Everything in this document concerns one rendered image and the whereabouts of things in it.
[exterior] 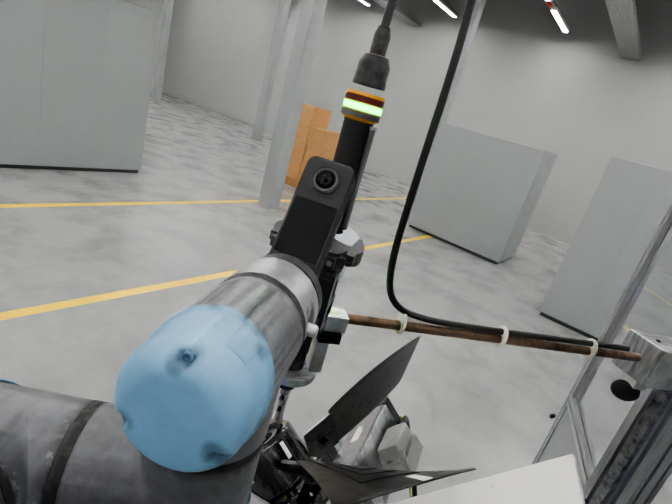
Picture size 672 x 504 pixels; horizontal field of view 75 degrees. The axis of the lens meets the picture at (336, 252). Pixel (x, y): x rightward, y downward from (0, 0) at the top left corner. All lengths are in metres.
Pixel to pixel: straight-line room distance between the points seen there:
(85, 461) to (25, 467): 0.03
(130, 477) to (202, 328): 0.11
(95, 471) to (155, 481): 0.04
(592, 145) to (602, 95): 1.17
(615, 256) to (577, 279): 0.48
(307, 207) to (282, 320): 0.14
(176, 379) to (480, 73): 13.43
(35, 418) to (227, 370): 0.15
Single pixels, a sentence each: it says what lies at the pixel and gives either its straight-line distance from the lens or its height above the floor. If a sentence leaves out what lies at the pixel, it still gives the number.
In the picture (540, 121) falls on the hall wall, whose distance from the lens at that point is 12.87.
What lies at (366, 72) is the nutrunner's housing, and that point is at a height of 1.84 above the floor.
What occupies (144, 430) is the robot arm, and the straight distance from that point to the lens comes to 0.25.
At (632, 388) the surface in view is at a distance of 0.92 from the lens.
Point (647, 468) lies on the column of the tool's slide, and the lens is 1.05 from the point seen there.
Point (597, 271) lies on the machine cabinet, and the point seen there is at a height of 0.79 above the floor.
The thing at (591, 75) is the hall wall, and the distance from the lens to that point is 12.88.
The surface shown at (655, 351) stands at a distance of 0.88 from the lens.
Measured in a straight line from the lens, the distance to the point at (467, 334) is 0.66.
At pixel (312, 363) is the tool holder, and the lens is 0.59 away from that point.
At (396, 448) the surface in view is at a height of 1.16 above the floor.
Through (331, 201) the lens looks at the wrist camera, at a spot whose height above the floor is 1.72.
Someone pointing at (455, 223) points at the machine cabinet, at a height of 0.39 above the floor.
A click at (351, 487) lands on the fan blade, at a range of 0.56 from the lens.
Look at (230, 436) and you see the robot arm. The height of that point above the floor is 1.64.
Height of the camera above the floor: 1.80
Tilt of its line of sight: 18 degrees down
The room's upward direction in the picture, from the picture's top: 16 degrees clockwise
